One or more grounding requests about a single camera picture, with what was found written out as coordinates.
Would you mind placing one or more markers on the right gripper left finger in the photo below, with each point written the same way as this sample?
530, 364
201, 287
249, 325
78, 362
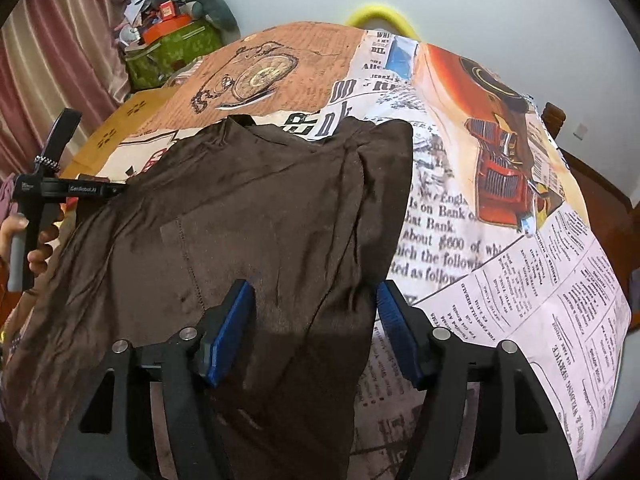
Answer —
111, 432

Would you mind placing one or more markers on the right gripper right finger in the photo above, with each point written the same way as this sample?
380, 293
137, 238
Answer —
485, 414

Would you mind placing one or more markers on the brown t-shirt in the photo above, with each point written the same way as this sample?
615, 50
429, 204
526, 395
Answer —
313, 226

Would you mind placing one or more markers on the striped red gold curtain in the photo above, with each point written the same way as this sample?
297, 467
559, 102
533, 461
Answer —
57, 54

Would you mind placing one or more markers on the green patterned storage bag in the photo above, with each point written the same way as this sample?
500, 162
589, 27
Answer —
151, 66

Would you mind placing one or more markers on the newspaper print bedspread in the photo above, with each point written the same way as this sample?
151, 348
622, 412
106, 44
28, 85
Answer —
496, 241

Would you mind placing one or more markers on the orange box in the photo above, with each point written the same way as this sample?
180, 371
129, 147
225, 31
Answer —
165, 27

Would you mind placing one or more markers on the grey plush toy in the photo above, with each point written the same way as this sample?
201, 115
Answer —
219, 14

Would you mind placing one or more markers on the white wall socket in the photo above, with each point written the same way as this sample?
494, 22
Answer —
580, 131

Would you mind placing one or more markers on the wooden bed post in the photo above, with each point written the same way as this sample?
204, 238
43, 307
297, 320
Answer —
553, 118

